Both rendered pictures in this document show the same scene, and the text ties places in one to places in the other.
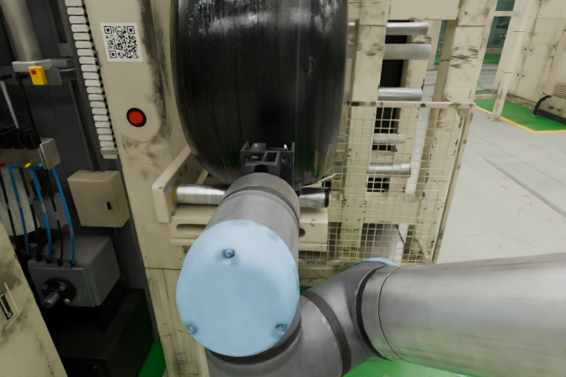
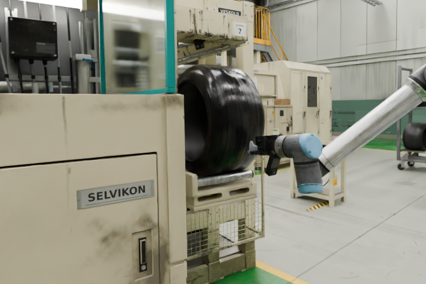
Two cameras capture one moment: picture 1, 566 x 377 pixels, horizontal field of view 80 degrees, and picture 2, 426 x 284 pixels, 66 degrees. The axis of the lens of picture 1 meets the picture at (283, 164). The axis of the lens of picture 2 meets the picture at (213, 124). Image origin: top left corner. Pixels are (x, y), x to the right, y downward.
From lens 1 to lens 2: 1.15 m
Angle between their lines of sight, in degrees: 41
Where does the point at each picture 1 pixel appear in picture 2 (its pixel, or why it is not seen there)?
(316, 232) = (253, 188)
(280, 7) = (250, 96)
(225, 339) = (315, 153)
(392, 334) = (329, 158)
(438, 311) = (338, 145)
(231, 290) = (314, 142)
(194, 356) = not seen: outside the picture
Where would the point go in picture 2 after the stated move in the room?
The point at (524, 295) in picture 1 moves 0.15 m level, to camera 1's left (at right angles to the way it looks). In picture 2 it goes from (349, 132) to (326, 135)
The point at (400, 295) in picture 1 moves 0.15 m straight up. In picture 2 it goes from (328, 149) to (328, 111)
